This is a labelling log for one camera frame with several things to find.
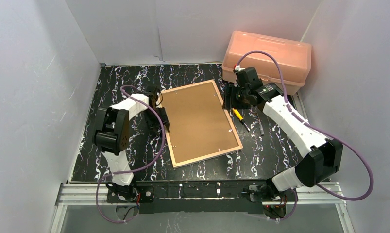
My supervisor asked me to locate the yellow handled screwdriver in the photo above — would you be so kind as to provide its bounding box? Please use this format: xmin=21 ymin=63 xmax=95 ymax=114
xmin=232 ymin=108 xmax=250 ymax=132

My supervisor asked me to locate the white wooden photo frame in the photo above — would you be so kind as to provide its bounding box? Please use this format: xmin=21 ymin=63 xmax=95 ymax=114
xmin=161 ymin=80 xmax=243 ymax=168

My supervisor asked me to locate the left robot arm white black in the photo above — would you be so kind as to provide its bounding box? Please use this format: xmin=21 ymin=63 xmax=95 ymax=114
xmin=93 ymin=85 xmax=169 ymax=186

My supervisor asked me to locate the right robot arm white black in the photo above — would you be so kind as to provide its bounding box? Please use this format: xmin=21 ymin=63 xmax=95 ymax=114
xmin=222 ymin=66 xmax=343 ymax=196

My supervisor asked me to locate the pink plastic storage box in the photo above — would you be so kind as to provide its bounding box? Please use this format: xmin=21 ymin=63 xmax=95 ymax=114
xmin=221 ymin=30 xmax=312 ymax=96

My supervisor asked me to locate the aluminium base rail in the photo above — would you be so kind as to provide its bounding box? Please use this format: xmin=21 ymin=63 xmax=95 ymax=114
xmin=55 ymin=182 xmax=347 ymax=206

